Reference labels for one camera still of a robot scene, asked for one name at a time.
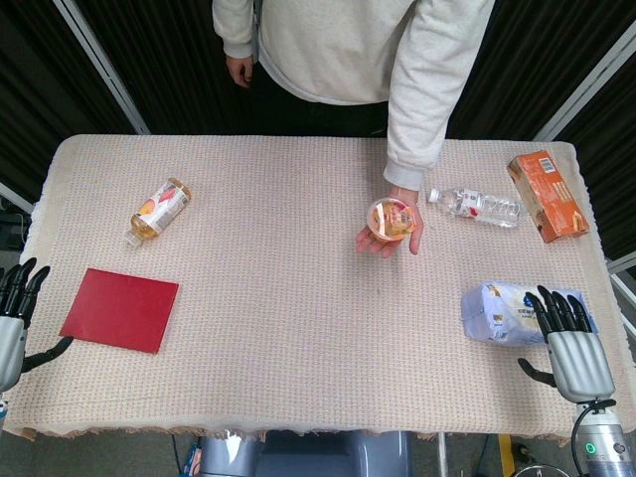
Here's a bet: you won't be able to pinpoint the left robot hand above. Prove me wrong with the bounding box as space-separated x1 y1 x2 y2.
0 256 76 394

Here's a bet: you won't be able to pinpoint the person's right hand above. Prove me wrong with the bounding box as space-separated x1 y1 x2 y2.
226 53 254 89

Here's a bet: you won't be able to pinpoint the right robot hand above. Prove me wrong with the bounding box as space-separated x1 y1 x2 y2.
517 284 617 402

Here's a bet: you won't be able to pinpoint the person's left hand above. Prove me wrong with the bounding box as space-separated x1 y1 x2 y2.
355 186 425 259

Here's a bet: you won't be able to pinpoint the orange fruit cup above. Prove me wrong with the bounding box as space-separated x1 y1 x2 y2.
367 197 417 242

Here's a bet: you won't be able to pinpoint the person's right forearm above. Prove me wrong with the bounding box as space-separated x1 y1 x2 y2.
212 0 259 60

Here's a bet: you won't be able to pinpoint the person's left forearm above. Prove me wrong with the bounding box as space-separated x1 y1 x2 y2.
383 74 463 191

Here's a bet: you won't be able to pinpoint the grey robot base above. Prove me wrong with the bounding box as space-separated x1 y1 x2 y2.
198 429 413 477

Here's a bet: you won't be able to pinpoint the clear plastic water bottle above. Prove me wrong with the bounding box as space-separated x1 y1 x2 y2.
427 187 528 229

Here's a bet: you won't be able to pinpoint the black trousers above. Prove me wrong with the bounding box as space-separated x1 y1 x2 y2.
252 64 390 139

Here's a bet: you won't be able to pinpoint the pale blue plastic bag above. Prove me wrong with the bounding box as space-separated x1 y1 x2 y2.
460 281 600 348

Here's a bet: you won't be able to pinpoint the white sweater torso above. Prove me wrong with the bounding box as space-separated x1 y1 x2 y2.
212 0 498 105

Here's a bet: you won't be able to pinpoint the red flat board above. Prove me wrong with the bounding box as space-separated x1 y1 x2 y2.
59 267 180 355

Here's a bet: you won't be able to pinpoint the orange carton box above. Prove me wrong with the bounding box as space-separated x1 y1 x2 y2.
506 150 591 244

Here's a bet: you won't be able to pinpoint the beige woven tablecloth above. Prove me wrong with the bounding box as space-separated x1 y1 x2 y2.
2 133 636 443

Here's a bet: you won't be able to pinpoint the amber juice bottle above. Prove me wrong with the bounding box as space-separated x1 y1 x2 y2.
123 177 193 248

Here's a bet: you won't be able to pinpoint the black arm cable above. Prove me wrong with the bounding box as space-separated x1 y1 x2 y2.
569 398 617 473

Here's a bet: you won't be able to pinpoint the aluminium frame bar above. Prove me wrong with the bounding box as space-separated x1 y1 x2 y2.
534 32 636 143
53 0 151 136

